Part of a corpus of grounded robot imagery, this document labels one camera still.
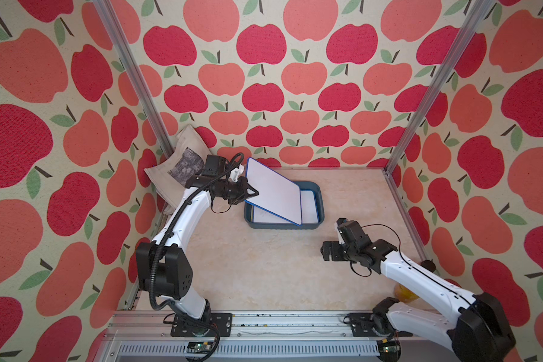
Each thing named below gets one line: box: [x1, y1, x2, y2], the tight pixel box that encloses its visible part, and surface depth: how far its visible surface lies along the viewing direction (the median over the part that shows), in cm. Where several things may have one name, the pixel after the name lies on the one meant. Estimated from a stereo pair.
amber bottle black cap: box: [420, 258, 437, 273], surface depth 80 cm
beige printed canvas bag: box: [144, 124, 212, 213], surface depth 106 cm
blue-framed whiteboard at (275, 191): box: [245, 157, 303, 226], surface depth 99 cm
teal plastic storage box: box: [244, 181, 326, 230], surface depth 100 cm
